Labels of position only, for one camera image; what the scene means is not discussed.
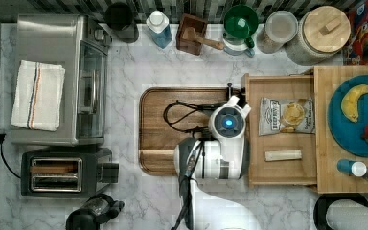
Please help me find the black drawer handle bar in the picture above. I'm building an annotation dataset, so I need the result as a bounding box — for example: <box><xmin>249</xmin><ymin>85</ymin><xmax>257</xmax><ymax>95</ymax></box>
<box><xmin>226</xmin><ymin>83</ymin><xmax>234</xmax><ymax>101</ymax></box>

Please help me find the light wooden drawer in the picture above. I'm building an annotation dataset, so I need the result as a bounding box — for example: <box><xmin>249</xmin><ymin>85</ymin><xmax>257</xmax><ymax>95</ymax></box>
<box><xmin>241</xmin><ymin>74</ymin><xmax>317</xmax><ymax>186</ymax></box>

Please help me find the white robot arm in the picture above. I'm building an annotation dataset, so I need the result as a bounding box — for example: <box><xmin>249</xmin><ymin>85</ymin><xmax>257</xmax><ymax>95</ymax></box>
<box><xmin>171</xmin><ymin>96</ymin><xmax>261</xmax><ymax>230</ymax></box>

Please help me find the dark wooden cutting board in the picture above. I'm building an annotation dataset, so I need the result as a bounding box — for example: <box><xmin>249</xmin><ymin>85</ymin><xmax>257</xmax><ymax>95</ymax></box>
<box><xmin>139</xmin><ymin>87</ymin><xmax>227</xmax><ymax>176</ymax></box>

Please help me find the wooden box with scoop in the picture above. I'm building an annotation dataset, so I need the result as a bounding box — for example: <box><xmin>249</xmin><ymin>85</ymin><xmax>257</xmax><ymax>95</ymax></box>
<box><xmin>176</xmin><ymin>13</ymin><xmax>225</xmax><ymax>56</ymax></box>

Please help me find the blue liquid bottle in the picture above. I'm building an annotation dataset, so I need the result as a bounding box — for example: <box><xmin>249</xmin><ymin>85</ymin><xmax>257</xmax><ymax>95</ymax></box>
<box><xmin>146</xmin><ymin>10</ymin><xmax>173</xmax><ymax>49</ymax></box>

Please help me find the green lidded pitcher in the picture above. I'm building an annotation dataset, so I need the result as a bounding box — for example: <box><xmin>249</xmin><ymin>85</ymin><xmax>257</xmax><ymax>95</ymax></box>
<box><xmin>223</xmin><ymin>5</ymin><xmax>259</xmax><ymax>58</ymax></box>

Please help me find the Deep River chips bag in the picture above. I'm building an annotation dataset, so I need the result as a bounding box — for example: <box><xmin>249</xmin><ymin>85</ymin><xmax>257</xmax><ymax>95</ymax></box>
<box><xmin>258</xmin><ymin>98</ymin><xmax>315</xmax><ymax>136</ymax></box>

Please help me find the black cup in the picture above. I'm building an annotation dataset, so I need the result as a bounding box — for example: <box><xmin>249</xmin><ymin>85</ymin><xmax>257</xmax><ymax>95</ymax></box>
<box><xmin>104</xmin><ymin>2</ymin><xmax>139</xmax><ymax>43</ymax></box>

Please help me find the black two-slot toaster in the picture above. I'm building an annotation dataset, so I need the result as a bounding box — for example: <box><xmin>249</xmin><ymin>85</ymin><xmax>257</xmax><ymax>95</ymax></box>
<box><xmin>21</xmin><ymin>146</ymin><xmax>119</xmax><ymax>198</ymax></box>

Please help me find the stainless steel toaster oven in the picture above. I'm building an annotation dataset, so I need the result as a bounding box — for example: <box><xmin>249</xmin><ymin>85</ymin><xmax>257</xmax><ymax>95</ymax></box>
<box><xmin>11</xmin><ymin>14</ymin><xmax>111</xmax><ymax>146</ymax></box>

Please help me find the black coffee grinder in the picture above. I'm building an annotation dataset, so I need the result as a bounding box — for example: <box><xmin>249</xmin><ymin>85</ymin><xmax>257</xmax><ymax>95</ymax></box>
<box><xmin>65</xmin><ymin>194</ymin><xmax>125</xmax><ymax>230</ymax></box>

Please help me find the striped white dish towel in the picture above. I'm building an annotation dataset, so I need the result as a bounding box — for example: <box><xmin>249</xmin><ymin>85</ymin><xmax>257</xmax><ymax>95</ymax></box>
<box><xmin>11</xmin><ymin>60</ymin><xmax>65</xmax><ymax>131</ymax></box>

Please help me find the jar with wooden lid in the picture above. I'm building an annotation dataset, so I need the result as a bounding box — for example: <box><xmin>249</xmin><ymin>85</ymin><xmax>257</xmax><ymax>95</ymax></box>
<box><xmin>285</xmin><ymin>6</ymin><xmax>351</xmax><ymax>66</ymax></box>

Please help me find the black paper towel holder base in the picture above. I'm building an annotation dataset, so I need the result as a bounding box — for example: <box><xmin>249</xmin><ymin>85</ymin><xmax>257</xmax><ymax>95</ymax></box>
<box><xmin>313</xmin><ymin>193</ymin><xmax>368</xmax><ymax>230</ymax></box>

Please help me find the yellow banana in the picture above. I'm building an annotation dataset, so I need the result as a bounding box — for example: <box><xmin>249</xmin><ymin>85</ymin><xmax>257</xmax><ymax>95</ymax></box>
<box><xmin>341</xmin><ymin>84</ymin><xmax>368</xmax><ymax>123</ymax></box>

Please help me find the blue plate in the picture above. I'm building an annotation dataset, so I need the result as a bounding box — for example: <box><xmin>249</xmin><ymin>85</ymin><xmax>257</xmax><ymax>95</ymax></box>
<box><xmin>327</xmin><ymin>74</ymin><xmax>368</xmax><ymax>158</ymax></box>

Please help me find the teal white-capped bottle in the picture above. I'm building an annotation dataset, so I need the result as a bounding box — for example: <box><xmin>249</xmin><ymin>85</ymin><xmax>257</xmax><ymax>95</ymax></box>
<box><xmin>336</xmin><ymin>159</ymin><xmax>367</xmax><ymax>177</ymax></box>

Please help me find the paper towel roll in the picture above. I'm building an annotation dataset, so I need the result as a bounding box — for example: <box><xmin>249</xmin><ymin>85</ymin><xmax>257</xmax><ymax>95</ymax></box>
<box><xmin>326</xmin><ymin>199</ymin><xmax>368</xmax><ymax>230</ymax></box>

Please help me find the Froot Loops cereal box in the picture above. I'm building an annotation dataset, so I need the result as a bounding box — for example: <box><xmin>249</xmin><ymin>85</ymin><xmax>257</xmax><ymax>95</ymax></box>
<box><xmin>342</xmin><ymin>0</ymin><xmax>368</xmax><ymax>65</ymax></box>

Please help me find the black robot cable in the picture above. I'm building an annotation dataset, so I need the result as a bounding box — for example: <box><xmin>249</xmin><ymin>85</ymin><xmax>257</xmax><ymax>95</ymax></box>
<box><xmin>163</xmin><ymin>100</ymin><xmax>224</xmax><ymax>134</ymax></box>

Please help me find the black power cord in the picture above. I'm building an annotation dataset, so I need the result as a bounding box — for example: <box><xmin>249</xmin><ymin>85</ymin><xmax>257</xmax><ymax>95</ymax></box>
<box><xmin>0</xmin><ymin>132</ymin><xmax>23</xmax><ymax>180</ymax></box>

